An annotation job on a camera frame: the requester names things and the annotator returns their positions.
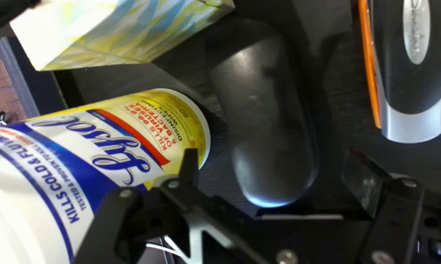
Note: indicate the Lysol wipes canister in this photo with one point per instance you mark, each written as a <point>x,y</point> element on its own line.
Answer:
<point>83,147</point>

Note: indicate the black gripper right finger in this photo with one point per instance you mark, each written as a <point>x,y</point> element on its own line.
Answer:
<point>402,214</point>

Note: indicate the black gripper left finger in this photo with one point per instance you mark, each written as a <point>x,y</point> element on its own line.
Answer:
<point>147,214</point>

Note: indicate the black computer mouse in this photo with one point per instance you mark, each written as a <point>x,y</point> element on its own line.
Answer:
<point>265,122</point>

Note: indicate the black smartphone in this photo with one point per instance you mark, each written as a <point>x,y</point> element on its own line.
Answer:
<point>412,73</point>

